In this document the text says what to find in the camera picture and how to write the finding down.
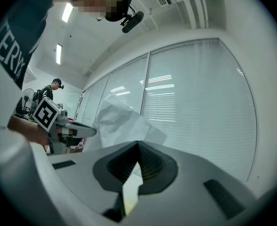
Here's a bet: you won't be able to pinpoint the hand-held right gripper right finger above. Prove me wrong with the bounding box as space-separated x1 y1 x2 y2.
124 140 260 226

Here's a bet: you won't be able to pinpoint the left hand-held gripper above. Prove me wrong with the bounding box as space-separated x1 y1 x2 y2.
32 96 98 154

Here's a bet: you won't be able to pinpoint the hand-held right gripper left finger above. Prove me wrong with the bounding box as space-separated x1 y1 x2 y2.
46 140 143 222

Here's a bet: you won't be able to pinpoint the white A4 paper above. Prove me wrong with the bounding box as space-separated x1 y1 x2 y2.
92 97 167 151

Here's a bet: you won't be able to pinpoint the person's left forearm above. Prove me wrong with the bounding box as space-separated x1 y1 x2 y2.
7 113 50 146

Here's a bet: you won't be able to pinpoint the red white checkered cloth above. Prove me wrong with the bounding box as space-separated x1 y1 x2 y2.
66 142 85 153

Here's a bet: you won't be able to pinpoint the black standing fan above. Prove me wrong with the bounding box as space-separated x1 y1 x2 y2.
22 88 35 114

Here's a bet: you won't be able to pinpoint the long ceiling light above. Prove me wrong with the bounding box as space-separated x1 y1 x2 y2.
55 43 63 65
61 2 74 24

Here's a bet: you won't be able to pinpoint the white window blinds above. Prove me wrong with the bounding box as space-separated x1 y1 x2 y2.
81 37 258 183

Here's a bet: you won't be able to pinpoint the person's black printed t-shirt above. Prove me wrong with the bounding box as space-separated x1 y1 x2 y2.
0 0 57 90

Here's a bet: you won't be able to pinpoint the black head-mounted camera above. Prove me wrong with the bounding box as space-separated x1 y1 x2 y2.
104 0 145 34

